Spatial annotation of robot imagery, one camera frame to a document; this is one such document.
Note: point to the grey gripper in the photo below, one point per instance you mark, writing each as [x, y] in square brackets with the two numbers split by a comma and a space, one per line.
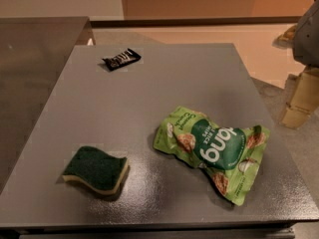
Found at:
[308, 37]

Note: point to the green rice chip bag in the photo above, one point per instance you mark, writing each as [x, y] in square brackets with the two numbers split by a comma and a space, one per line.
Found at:
[229, 156]

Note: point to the black rxbar chocolate bar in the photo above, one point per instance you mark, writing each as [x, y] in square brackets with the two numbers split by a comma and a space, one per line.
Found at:
[123, 59]

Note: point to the green and yellow sponge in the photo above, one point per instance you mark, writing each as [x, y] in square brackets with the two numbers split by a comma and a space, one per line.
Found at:
[96, 169]

